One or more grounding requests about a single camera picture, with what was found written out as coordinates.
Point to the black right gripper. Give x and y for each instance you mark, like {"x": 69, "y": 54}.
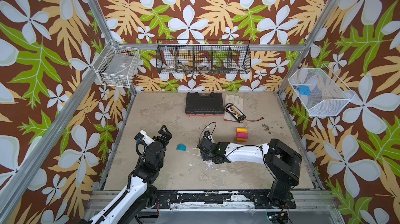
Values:
{"x": 206, "y": 148}

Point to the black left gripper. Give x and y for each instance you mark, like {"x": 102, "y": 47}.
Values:
{"x": 167, "y": 136}

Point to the teal wood block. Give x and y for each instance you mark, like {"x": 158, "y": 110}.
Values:
{"x": 181, "y": 147}

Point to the yellow arch wood block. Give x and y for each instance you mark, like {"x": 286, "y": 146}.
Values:
{"x": 241, "y": 140}

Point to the orange cylinder wood block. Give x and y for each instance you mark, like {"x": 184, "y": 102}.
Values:
{"x": 242, "y": 130}

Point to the magenta wood block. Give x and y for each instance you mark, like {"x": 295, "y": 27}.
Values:
{"x": 242, "y": 135}

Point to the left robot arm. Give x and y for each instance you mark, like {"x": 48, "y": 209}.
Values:
{"x": 139, "y": 192}

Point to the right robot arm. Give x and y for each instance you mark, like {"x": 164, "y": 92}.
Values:
{"x": 283, "y": 162}

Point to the black plastic tool case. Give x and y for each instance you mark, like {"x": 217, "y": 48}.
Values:
{"x": 204, "y": 104}

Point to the white work glove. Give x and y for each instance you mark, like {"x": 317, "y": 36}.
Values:
{"x": 237, "y": 101}

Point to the white tape roll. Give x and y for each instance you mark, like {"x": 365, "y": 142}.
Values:
{"x": 203, "y": 66}

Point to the blue plastic object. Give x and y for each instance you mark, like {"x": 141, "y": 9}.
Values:
{"x": 303, "y": 90}

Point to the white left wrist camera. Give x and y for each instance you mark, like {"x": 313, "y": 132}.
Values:
{"x": 142, "y": 135}

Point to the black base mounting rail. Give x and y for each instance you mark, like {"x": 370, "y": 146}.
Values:
{"x": 259, "y": 199}

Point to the black wire basket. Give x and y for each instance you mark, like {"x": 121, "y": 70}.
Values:
{"x": 224, "y": 56}

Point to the white wire basket left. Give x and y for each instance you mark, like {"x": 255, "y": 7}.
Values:
{"x": 116, "y": 66}

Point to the white wire basket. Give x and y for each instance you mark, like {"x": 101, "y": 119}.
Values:
{"x": 116, "y": 66}
{"x": 329, "y": 93}

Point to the white wire basket right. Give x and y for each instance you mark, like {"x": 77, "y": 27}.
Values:
{"x": 329, "y": 93}

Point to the aluminium frame post left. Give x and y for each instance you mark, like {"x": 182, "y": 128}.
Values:
{"x": 89, "y": 79}

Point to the aluminium frame post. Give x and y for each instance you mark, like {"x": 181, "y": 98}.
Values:
{"x": 89, "y": 79}
{"x": 322, "y": 19}

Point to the aluminium frame post right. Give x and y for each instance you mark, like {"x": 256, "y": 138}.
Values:
{"x": 322, "y": 19}

